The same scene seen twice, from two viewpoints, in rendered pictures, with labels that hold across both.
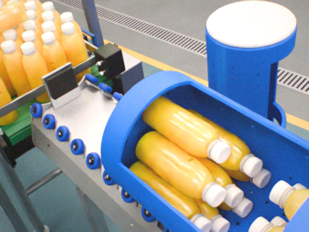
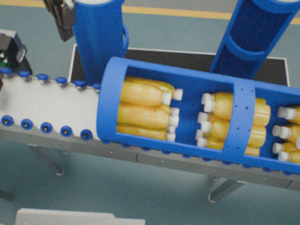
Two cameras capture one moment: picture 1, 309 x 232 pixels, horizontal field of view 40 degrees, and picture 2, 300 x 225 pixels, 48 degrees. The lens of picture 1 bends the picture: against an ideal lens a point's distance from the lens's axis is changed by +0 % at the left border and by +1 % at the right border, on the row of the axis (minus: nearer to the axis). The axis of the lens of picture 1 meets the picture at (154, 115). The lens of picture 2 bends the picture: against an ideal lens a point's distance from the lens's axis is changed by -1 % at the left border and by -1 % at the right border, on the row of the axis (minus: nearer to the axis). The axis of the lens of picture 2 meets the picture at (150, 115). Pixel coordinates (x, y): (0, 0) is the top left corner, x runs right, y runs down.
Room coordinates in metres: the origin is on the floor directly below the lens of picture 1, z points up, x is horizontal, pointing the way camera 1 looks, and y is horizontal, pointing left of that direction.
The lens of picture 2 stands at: (0.28, 0.29, 2.14)
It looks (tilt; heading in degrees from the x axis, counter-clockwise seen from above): 67 degrees down; 308
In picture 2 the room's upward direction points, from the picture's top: 7 degrees clockwise
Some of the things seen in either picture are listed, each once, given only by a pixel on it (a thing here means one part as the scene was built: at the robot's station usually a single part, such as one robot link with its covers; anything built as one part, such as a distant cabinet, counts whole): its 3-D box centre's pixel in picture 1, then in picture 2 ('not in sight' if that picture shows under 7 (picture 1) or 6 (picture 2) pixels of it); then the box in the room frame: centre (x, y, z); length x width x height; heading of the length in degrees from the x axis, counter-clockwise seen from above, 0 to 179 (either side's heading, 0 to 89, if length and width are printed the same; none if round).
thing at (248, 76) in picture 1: (247, 123); (102, 39); (1.18, -0.35, 0.59); 0.28 x 0.28 x 0.88
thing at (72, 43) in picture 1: (75, 53); not in sight; (1.23, 0.23, 0.99); 0.07 x 0.07 x 0.19
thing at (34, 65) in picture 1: (38, 74); not in sight; (1.15, 0.35, 0.99); 0.07 x 0.07 x 0.19
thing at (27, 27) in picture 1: (29, 25); not in sight; (1.29, 0.36, 1.09); 0.04 x 0.04 x 0.02
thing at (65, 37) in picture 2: not in sight; (65, 29); (0.74, 0.07, 1.49); 0.03 x 0.01 x 0.07; 88
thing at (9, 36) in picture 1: (9, 34); not in sight; (1.25, 0.42, 1.09); 0.04 x 0.04 x 0.02
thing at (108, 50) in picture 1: (109, 63); (5, 49); (1.21, 0.12, 0.95); 0.10 x 0.07 x 0.10; 125
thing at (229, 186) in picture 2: not in sight; (224, 189); (0.16, -0.28, 0.31); 0.06 x 0.06 x 0.63; 35
